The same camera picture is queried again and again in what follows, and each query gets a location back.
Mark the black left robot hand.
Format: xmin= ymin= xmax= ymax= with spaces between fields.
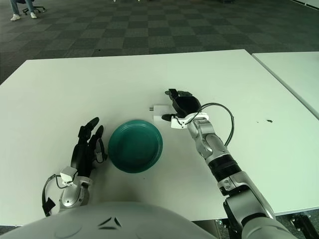
xmin=59 ymin=117 xmax=109 ymax=186

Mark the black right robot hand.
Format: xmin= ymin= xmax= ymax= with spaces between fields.
xmin=161 ymin=88 xmax=209 ymax=129

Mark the white charger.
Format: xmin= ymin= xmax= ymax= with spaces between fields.
xmin=149 ymin=104 xmax=175 ymax=124

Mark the green plate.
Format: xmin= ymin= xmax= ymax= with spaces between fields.
xmin=108 ymin=119 xmax=164 ymax=173

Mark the grey robot torso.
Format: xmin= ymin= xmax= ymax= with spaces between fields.
xmin=0 ymin=201 xmax=220 ymax=239

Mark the white neighbouring table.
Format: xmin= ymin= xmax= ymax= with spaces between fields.
xmin=251 ymin=51 xmax=319 ymax=122

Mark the black office chair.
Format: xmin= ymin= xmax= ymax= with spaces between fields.
xmin=14 ymin=0 xmax=47 ymax=14

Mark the person in jeans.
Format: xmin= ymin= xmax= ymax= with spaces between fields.
xmin=9 ymin=0 xmax=37 ymax=21

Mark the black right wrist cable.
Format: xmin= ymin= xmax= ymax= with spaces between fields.
xmin=191 ymin=102 xmax=235 ymax=146

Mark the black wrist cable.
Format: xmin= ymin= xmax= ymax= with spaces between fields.
xmin=41 ymin=173 xmax=75 ymax=217
xmin=191 ymin=102 xmax=235 ymax=146

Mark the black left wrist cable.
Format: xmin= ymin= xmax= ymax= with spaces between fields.
xmin=41 ymin=173 xmax=75 ymax=217

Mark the black table leg frame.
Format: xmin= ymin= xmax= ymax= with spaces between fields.
xmin=289 ymin=213 xmax=319 ymax=239

